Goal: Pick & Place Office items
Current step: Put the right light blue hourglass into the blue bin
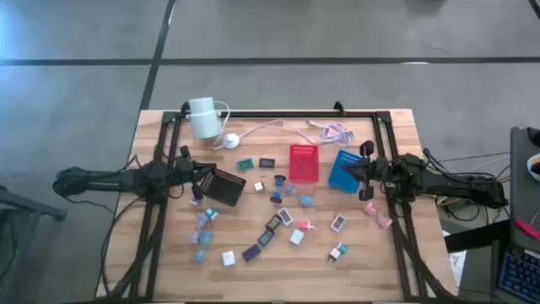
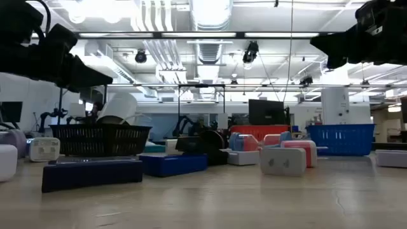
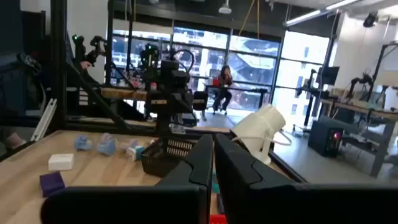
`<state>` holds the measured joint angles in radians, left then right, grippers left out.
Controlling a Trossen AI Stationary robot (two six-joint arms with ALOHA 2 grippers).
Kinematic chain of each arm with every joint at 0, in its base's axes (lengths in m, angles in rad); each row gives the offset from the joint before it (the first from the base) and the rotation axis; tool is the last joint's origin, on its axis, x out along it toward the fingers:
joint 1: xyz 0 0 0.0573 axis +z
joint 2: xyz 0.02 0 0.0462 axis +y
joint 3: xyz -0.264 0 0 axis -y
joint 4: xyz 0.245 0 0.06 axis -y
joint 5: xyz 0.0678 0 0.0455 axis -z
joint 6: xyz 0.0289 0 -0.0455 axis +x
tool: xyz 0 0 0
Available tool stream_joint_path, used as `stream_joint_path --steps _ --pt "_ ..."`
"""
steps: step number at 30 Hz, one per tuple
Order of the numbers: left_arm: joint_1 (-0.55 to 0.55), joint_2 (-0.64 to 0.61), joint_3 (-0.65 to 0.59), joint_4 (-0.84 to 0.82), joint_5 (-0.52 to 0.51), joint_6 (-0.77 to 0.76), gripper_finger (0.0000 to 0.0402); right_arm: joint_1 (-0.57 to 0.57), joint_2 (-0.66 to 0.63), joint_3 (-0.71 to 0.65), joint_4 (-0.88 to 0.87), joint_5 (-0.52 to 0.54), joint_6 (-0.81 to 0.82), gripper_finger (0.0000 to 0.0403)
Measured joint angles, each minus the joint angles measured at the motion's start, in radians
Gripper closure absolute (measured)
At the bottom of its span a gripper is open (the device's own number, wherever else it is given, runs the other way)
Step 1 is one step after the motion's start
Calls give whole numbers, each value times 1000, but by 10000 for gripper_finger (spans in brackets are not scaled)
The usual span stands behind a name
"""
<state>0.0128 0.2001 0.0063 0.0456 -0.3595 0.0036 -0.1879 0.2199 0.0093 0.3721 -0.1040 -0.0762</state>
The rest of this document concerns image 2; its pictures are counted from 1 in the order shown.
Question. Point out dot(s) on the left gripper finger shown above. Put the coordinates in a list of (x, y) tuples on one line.
[(82, 78)]

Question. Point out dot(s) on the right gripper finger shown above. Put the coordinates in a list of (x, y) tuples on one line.
[(340, 47)]

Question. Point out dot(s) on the teal white charger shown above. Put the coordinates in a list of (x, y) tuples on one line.
[(44, 149)]

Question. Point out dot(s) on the pink white charger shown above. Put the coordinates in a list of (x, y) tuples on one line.
[(308, 152)]

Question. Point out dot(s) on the white silver charger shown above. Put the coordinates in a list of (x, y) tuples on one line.
[(171, 146)]

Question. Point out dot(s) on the blue digital clock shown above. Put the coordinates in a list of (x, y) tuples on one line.
[(173, 164)]

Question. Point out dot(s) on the black sand timer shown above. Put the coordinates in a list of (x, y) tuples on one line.
[(213, 140)]

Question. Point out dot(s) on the black background robot arm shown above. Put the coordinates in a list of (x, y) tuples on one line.
[(52, 114), (182, 122)]

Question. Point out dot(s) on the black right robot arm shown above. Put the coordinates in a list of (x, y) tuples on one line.
[(400, 31)]

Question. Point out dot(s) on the LED light bar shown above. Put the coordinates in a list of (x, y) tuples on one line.
[(281, 35), (198, 35), (95, 35)]

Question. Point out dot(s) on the white cylindrical lamp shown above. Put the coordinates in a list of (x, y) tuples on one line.
[(117, 106)]

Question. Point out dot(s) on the black background monitor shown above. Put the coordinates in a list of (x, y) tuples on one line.
[(11, 111), (266, 112)]

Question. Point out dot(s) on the black plastic basket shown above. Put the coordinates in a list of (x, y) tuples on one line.
[(100, 140)]

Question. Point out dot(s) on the blue plastic basket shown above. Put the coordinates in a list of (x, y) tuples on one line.
[(341, 140)]

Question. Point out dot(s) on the navy digital clock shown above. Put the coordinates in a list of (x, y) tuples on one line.
[(92, 175)]

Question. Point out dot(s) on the black aluminium rig frame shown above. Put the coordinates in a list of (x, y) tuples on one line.
[(240, 35)]

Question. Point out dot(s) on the black background rig frame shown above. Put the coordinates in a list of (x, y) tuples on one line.
[(202, 85)]

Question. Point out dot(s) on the silver ceiling duct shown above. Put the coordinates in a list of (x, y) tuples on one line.
[(211, 16)]

